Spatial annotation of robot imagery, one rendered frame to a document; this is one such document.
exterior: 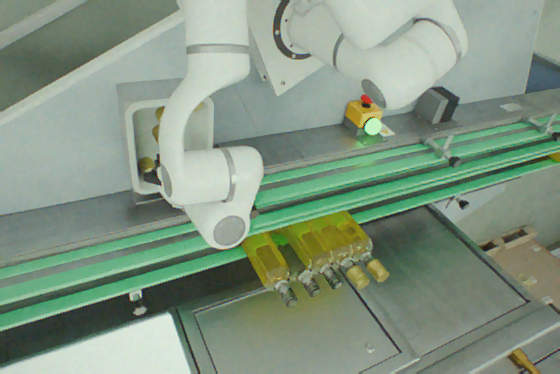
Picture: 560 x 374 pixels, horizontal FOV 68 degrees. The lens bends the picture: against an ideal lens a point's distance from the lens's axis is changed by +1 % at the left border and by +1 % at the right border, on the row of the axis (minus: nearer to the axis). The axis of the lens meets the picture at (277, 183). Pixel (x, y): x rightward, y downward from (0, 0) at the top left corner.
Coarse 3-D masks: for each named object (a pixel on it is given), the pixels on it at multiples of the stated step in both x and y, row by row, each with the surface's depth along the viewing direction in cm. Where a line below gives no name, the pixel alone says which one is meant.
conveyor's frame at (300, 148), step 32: (512, 96) 149; (544, 96) 153; (320, 128) 114; (384, 128) 119; (416, 128) 121; (480, 128) 130; (288, 160) 100; (320, 160) 104; (128, 192) 98; (0, 224) 85; (32, 224) 86; (64, 224) 87; (96, 224) 89; (128, 224) 90; (160, 224) 92; (0, 256) 79; (32, 256) 82
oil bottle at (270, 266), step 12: (252, 240) 96; (264, 240) 96; (252, 252) 95; (264, 252) 93; (276, 252) 94; (252, 264) 96; (264, 264) 91; (276, 264) 91; (264, 276) 91; (276, 276) 89; (288, 276) 90
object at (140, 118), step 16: (128, 112) 76; (144, 112) 86; (192, 112) 91; (208, 112) 85; (128, 128) 78; (144, 128) 88; (192, 128) 93; (208, 128) 87; (128, 144) 81; (144, 144) 90; (192, 144) 96; (208, 144) 89; (144, 192) 89
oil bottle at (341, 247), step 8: (328, 216) 105; (312, 224) 103; (320, 224) 103; (328, 224) 103; (320, 232) 101; (328, 232) 101; (336, 232) 101; (328, 240) 99; (336, 240) 99; (344, 240) 99; (336, 248) 97; (344, 248) 97; (352, 248) 98; (336, 256) 97; (344, 256) 96; (352, 256) 98; (336, 264) 98
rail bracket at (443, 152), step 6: (420, 138) 118; (426, 138) 116; (432, 138) 117; (450, 138) 110; (426, 144) 118; (432, 144) 115; (444, 144) 112; (438, 150) 113; (444, 150) 112; (450, 150) 112; (438, 156) 114; (444, 156) 113; (450, 156) 111; (456, 156) 110; (450, 162) 110; (456, 162) 109
